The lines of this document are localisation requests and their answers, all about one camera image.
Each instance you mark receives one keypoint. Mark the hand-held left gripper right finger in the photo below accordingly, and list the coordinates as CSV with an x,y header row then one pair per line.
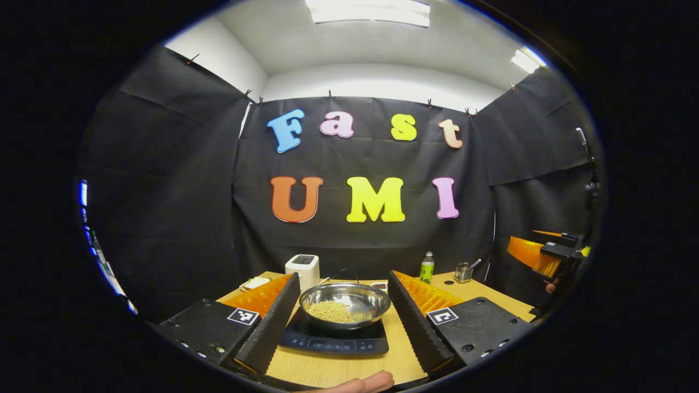
x,y
415,327

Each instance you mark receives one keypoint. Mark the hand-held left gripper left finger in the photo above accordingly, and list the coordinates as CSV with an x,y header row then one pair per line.
x,y
273,327

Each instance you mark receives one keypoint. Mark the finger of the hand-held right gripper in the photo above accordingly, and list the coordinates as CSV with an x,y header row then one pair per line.
x,y
532,255
551,234

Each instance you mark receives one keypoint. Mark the pile of soybeans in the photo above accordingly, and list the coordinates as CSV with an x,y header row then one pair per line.
x,y
330,312

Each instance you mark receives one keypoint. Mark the black induction cooktop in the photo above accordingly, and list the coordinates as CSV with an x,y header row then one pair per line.
x,y
333,344

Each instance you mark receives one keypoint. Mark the metal spoon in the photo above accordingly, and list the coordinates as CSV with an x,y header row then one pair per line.
x,y
476,262

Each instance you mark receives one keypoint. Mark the green label drink bottle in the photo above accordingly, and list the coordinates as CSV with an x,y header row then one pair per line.
x,y
427,272

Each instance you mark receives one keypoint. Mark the white toaster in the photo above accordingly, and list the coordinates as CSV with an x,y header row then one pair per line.
x,y
302,273

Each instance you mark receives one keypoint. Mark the black tripod stand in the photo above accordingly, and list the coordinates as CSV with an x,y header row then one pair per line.
x,y
594,188

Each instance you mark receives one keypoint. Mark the ceiling light panel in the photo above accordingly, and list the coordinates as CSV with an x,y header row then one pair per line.
x,y
371,11
527,60

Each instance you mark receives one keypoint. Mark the black backdrop cloth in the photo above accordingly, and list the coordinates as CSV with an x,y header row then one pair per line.
x,y
355,158

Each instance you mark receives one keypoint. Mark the bright background screen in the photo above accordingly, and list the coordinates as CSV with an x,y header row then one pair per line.
x,y
83,194

